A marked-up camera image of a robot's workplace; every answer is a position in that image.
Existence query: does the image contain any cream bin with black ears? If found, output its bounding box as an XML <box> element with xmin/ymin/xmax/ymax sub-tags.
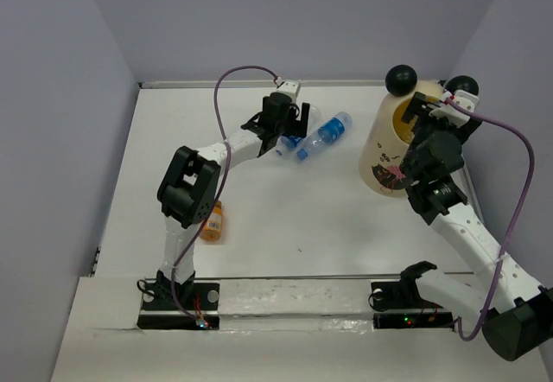
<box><xmin>359</xmin><ymin>64</ymin><xmax>480</xmax><ymax>198</ymax></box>

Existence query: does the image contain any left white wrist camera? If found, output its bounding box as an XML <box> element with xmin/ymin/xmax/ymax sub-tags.
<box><xmin>276</xmin><ymin>79</ymin><xmax>302</xmax><ymax>103</ymax></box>

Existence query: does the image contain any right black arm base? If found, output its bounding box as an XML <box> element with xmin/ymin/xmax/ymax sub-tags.
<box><xmin>367</xmin><ymin>261</ymin><xmax>456</xmax><ymax>331</ymax></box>

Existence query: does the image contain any blue label water bottle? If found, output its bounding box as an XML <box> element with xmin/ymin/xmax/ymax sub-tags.
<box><xmin>274</xmin><ymin>105</ymin><xmax>321</xmax><ymax>157</ymax></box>
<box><xmin>296</xmin><ymin>111</ymin><xmax>353</xmax><ymax>162</ymax></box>

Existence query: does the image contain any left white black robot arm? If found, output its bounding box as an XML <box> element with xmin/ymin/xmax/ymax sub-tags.
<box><xmin>153</xmin><ymin>92</ymin><xmax>310</xmax><ymax>309</ymax></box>

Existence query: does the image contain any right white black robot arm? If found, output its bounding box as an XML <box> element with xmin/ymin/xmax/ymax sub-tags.
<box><xmin>397</xmin><ymin>90</ymin><xmax>552</xmax><ymax>361</ymax></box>

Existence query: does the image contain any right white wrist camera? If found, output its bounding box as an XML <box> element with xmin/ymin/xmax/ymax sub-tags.
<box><xmin>429</xmin><ymin>90</ymin><xmax>480</xmax><ymax>127</ymax></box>

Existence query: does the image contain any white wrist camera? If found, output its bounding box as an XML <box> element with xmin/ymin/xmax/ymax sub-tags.
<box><xmin>276</xmin><ymin>79</ymin><xmax>302</xmax><ymax>103</ymax></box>
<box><xmin>429</xmin><ymin>90</ymin><xmax>480</xmax><ymax>127</ymax></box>

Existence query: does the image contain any left orange pill bottle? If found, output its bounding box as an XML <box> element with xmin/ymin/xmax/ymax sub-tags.
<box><xmin>200</xmin><ymin>201</ymin><xmax>224</xmax><ymax>243</ymax></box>

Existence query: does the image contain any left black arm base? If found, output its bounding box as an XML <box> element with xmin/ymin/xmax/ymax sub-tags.
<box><xmin>137</xmin><ymin>279</ymin><xmax>220</xmax><ymax>331</ymax></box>

